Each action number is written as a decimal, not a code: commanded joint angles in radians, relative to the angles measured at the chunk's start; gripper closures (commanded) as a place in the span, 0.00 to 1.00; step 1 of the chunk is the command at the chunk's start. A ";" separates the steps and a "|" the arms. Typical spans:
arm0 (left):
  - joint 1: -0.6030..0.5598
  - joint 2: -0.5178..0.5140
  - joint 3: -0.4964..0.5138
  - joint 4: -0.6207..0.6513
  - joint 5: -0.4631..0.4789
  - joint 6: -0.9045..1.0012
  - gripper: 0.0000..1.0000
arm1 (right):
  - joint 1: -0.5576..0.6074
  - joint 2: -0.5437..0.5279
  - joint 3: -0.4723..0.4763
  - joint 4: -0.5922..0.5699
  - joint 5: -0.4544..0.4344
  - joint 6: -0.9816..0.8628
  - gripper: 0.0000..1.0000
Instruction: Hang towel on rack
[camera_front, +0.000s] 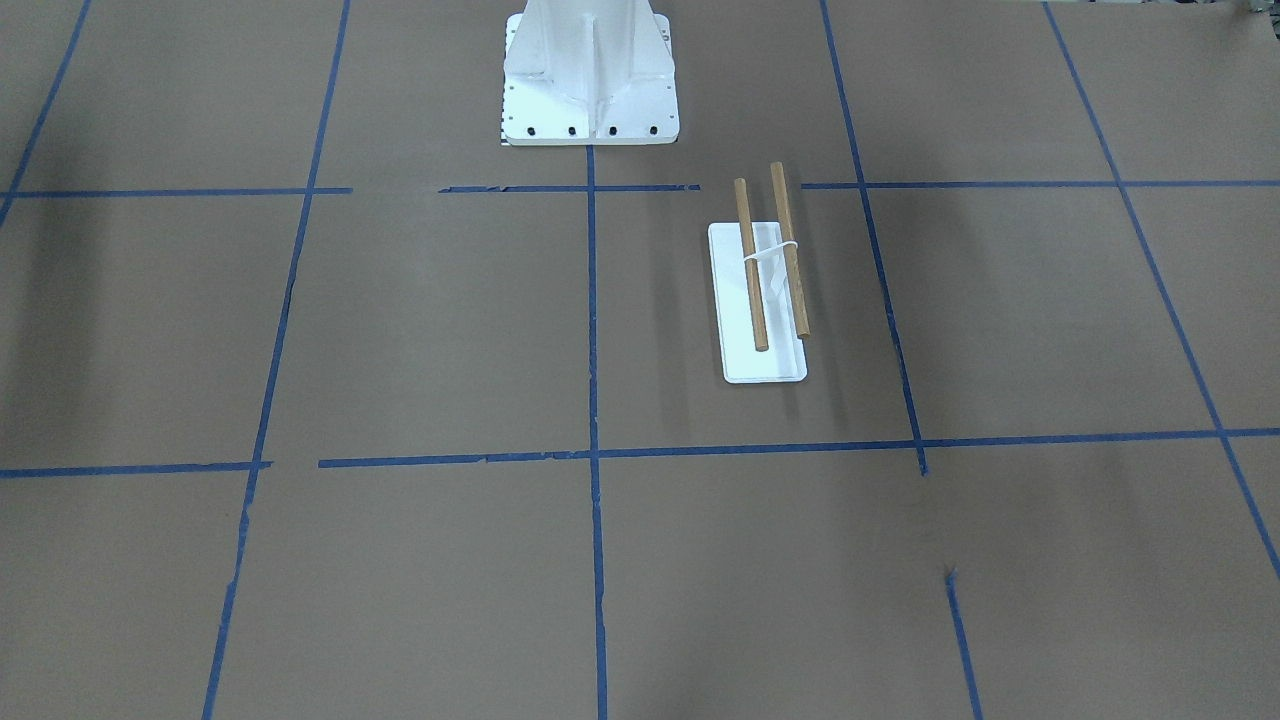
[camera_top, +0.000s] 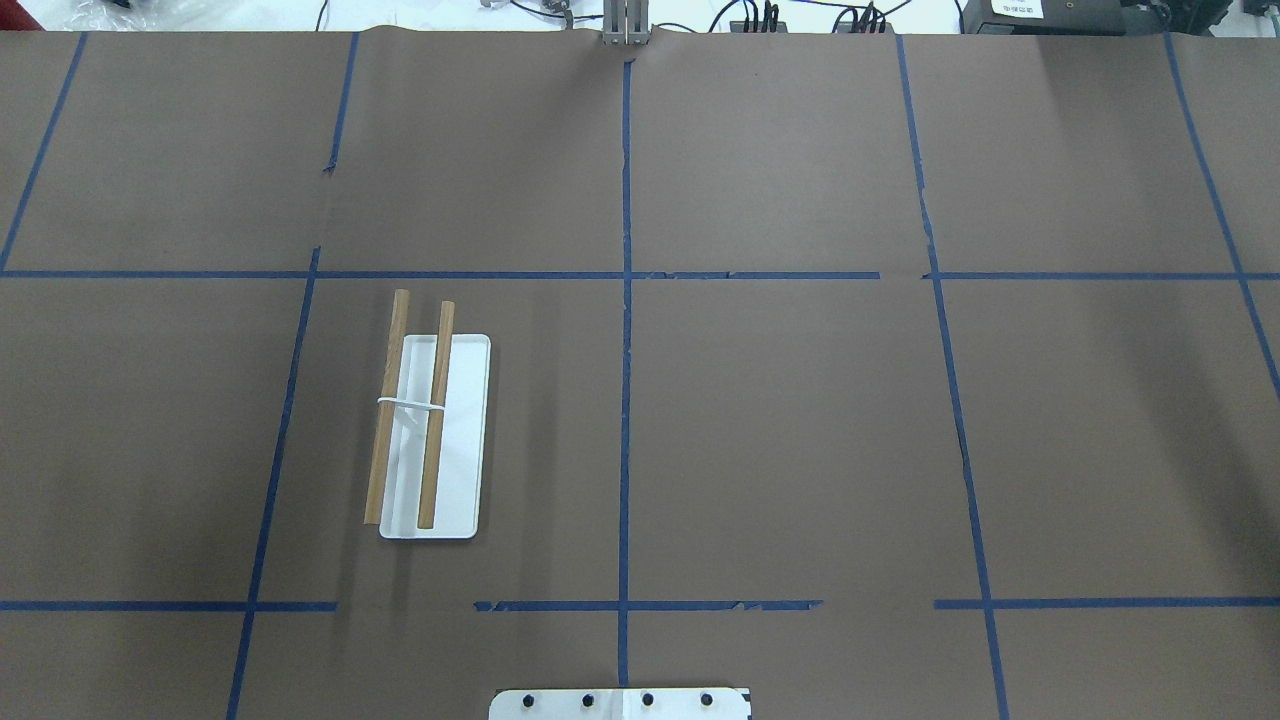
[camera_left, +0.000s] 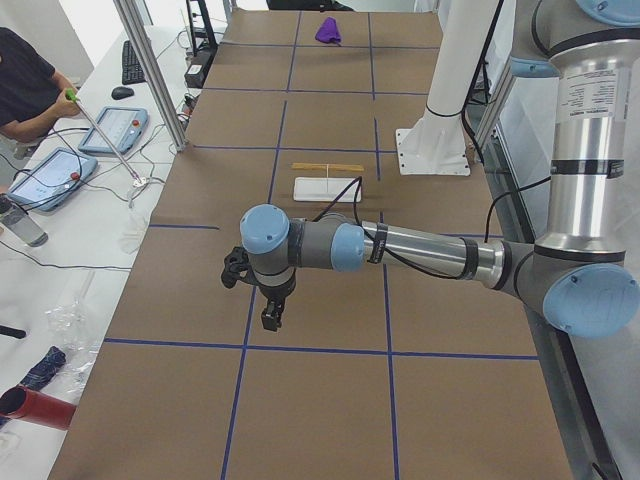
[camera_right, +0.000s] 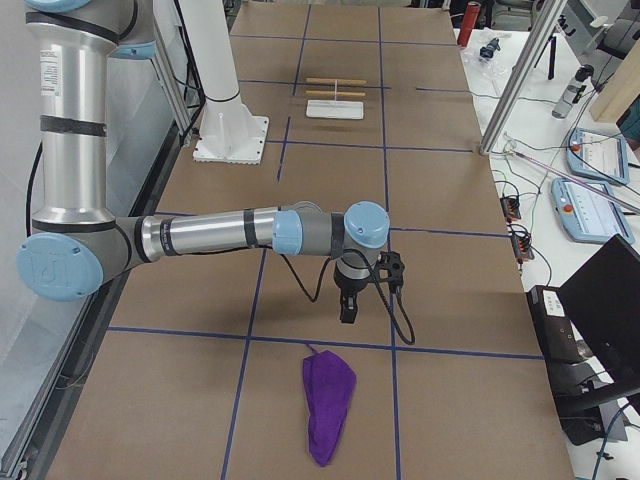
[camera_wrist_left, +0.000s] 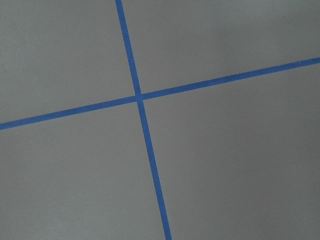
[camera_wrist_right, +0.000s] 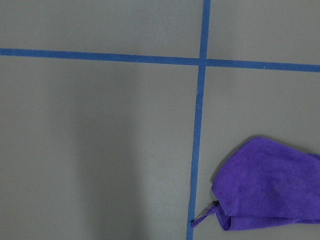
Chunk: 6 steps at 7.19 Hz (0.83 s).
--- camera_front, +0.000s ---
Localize wooden rack rod inner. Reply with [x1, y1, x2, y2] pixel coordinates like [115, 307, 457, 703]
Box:
[771, 161, 812, 340]

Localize white camera stand base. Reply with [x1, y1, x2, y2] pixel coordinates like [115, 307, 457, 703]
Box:
[500, 1, 681, 146]

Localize wooden rack rod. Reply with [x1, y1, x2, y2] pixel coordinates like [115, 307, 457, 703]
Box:
[771, 161, 812, 340]
[733, 177, 771, 352]

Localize wooden rack rod outer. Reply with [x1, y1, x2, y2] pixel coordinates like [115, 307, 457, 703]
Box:
[733, 177, 771, 352]

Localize white towel rack base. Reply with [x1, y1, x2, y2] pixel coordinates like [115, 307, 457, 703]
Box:
[708, 222, 808, 386]

